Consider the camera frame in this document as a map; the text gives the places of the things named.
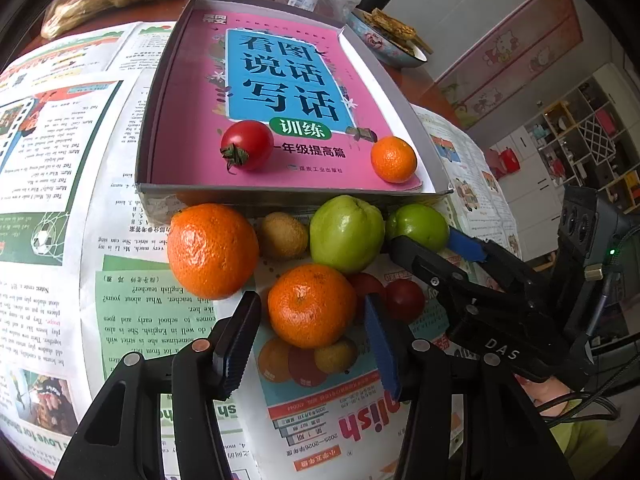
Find green panel newspaper sheet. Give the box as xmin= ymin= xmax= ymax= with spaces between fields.
xmin=0 ymin=180 xmax=501 ymax=480

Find film strip newspaper sheet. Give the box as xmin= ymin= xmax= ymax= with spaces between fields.
xmin=0 ymin=67 xmax=151 ymax=266

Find floral bowl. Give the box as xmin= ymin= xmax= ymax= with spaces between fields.
xmin=347 ymin=7 xmax=430 ymax=68

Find pink cabinet with cat stickers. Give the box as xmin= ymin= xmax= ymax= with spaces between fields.
xmin=435 ymin=0 xmax=586 ymax=131

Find black cable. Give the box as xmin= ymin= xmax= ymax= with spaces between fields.
xmin=532 ymin=390 xmax=623 ymax=428

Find red cherry tomato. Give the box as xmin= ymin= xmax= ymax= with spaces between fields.
xmin=347 ymin=272 xmax=388 ymax=323
xmin=385 ymin=279 xmax=427 ymax=322

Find green heading newspaper sheet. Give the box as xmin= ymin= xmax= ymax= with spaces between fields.
xmin=0 ymin=21 xmax=176 ymax=93

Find round green jujube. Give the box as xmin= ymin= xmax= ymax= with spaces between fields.
xmin=384 ymin=203 xmax=451 ymax=253

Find medium mandarin orange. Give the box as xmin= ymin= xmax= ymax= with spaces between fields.
xmin=267 ymin=263 xmax=358 ymax=350

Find white cubby shelf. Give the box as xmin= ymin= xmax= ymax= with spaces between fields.
xmin=520 ymin=62 xmax=640 ymax=211

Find small mandarin orange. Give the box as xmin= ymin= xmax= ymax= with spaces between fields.
xmin=370 ymin=136 xmax=418 ymax=183

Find large red tomato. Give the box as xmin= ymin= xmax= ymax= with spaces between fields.
xmin=220 ymin=120 xmax=275 ymax=173

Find fried pancakes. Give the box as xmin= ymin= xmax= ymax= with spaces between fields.
xmin=357 ymin=7 xmax=426 ymax=56

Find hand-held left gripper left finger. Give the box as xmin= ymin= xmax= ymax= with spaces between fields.
xmin=52 ymin=290 xmax=263 ymax=480

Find cartoon picture newspaper sheet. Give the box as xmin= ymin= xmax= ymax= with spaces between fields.
xmin=410 ymin=105 xmax=521 ymax=261

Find pink book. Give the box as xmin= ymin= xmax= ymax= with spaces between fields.
xmin=150 ymin=7 xmax=436 ymax=193

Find red container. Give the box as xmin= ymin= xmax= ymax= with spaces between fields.
xmin=497 ymin=147 xmax=523 ymax=173

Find large green jujube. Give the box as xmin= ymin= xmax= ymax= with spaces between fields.
xmin=309 ymin=195 xmax=386 ymax=275

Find person's right hand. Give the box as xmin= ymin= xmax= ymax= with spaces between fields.
xmin=520 ymin=376 xmax=575 ymax=411

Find person's green clothing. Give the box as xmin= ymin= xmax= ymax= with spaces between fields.
xmin=545 ymin=410 xmax=640 ymax=466

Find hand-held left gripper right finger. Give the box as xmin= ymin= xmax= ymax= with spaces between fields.
xmin=364 ymin=294 xmax=576 ymax=480

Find large mandarin orange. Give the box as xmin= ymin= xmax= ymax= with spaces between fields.
xmin=166 ymin=203 xmax=260 ymax=301

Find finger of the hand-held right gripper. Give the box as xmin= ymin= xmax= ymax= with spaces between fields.
xmin=390 ymin=235 xmax=501 ymax=332
xmin=447 ymin=226 xmax=551 ymax=302

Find grey cardboard box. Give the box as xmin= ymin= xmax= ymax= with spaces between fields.
xmin=134 ymin=0 xmax=455 ymax=226

